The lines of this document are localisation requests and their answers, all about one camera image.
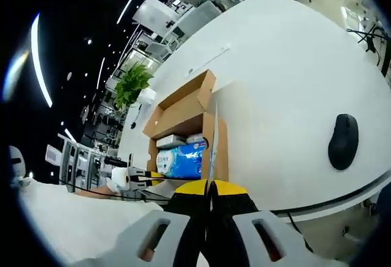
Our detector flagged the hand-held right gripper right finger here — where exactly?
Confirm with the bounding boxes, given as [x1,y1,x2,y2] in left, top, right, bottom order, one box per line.
[210,180,315,267]

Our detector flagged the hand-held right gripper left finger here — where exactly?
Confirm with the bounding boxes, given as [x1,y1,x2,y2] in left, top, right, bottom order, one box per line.
[117,180,212,267]

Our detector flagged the blue soft wet wipes pack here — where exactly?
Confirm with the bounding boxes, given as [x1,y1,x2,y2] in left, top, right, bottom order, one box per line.
[155,143,205,180]

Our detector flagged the white medicine box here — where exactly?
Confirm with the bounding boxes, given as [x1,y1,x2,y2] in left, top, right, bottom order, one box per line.
[156,134,187,148]

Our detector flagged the brown cardboard shoe box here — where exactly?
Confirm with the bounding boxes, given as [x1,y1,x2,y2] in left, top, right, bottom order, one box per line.
[142,68,229,185]

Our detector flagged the black cylinder device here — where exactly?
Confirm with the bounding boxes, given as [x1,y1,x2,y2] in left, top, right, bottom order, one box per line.
[103,155,128,167]

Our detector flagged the metal shelf rack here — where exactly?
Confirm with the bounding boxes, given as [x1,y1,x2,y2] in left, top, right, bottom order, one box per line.
[45,134,101,193]

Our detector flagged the person's white shirt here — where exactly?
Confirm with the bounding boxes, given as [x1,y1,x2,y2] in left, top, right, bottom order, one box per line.
[18,181,166,263]

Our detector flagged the green plant in white pot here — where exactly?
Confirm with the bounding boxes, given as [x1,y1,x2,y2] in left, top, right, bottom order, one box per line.
[114,62,157,111]

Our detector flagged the white worn device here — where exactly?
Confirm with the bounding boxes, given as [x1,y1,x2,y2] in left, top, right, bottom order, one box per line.
[7,145,26,188]

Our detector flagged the black computer mouse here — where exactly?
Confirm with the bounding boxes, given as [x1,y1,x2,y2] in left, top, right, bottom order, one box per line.
[327,113,360,170]

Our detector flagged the black tripod stand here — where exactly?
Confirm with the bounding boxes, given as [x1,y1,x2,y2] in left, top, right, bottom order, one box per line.
[346,25,389,66]

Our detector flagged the black cable on shirt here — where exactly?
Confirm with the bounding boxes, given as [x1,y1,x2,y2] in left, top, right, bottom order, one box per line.
[57,178,172,202]

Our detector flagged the white desk cable cover plate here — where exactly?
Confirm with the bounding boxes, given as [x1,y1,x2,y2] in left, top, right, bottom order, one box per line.
[185,44,230,77]

